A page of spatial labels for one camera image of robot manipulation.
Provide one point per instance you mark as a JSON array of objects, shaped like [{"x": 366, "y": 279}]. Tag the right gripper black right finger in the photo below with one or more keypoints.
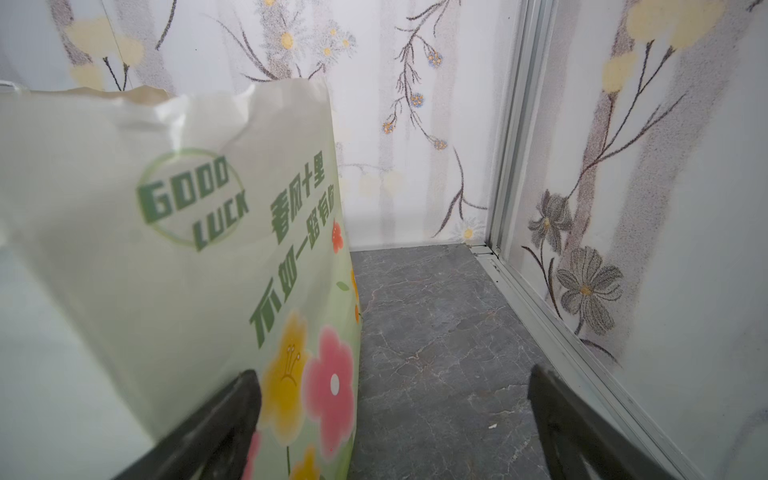
[{"x": 576, "y": 441}]

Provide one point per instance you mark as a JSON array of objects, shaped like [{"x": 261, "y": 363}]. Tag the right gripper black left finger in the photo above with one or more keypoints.
[{"x": 213, "y": 443}]

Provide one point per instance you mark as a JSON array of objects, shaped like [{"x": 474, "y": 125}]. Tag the white floral paper bag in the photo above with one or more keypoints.
[{"x": 153, "y": 247}]

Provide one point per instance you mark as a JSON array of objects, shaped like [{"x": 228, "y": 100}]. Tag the aluminium corner post right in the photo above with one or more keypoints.
[{"x": 532, "y": 34}]

